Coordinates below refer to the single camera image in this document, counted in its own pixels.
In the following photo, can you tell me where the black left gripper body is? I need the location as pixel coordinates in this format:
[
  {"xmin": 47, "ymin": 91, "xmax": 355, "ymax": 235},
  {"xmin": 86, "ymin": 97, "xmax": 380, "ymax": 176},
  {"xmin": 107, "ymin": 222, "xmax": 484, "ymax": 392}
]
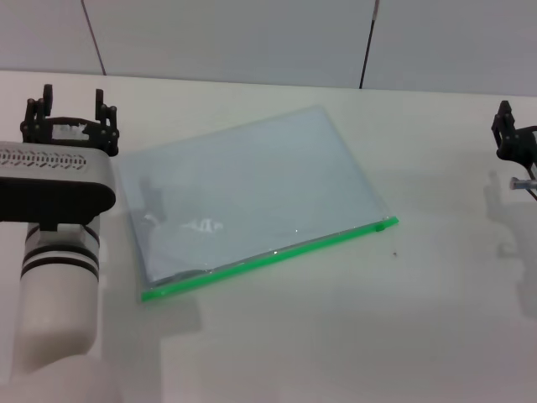
[{"xmin": 35, "ymin": 116, "xmax": 111, "ymax": 157}]

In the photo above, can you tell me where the translucent green-zip document bag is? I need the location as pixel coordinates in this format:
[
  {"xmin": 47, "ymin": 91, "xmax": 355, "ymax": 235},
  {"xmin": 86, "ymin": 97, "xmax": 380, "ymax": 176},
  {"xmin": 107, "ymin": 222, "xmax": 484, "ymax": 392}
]
[{"xmin": 117, "ymin": 104, "xmax": 399, "ymax": 304}]

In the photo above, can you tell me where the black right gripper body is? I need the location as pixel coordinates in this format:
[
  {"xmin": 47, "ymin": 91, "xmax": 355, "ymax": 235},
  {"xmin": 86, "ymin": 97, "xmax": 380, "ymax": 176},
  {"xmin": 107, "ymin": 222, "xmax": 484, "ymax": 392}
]
[{"xmin": 497, "ymin": 124, "xmax": 537, "ymax": 170}]

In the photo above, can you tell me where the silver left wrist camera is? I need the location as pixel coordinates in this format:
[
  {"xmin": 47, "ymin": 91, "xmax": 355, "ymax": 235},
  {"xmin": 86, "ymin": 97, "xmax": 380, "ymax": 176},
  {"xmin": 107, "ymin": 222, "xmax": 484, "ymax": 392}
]
[{"xmin": 0, "ymin": 141, "xmax": 117, "ymax": 231}]

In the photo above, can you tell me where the right gripper cable with plug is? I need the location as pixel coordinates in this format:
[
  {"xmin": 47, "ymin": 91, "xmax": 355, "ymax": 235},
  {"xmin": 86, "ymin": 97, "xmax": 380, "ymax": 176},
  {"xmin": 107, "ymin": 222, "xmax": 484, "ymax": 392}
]
[{"xmin": 509, "ymin": 165, "xmax": 537, "ymax": 202}]

